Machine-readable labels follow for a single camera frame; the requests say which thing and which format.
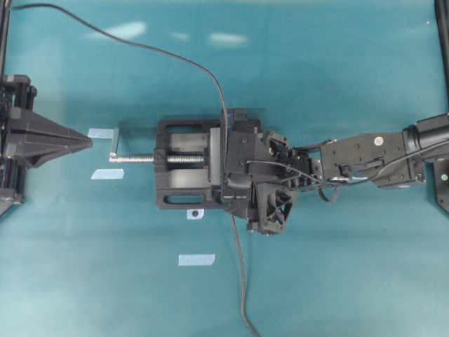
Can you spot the blue tape strip bottom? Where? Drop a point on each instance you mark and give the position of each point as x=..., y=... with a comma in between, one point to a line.
x=196, y=260

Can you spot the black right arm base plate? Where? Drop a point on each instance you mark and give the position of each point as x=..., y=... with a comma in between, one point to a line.
x=437, y=183

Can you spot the black frame post right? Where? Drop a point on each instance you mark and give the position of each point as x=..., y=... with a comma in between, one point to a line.
x=441, y=12

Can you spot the black frame post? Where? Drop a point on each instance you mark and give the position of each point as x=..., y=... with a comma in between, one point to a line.
x=441, y=12
x=5, y=16

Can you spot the tape square with dark dot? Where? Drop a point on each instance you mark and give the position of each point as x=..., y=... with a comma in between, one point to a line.
x=195, y=214

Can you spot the blue tape strip near crank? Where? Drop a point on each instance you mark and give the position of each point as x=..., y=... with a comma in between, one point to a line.
x=100, y=133

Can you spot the blue tape strip left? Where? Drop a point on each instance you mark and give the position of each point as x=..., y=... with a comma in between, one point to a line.
x=108, y=174

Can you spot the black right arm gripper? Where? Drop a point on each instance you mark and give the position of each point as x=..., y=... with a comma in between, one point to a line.
x=251, y=154

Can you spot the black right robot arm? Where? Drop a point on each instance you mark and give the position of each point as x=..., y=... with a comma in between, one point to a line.
x=388, y=160

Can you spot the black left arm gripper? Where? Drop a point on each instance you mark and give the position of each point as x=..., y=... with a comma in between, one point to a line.
x=17, y=91

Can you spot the black bench vise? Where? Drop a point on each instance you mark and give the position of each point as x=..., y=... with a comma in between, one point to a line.
x=186, y=163

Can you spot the black multiport USB hub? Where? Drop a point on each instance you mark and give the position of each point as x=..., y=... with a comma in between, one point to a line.
x=228, y=117

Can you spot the black frame post left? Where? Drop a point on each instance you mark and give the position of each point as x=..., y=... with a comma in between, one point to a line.
x=5, y=16

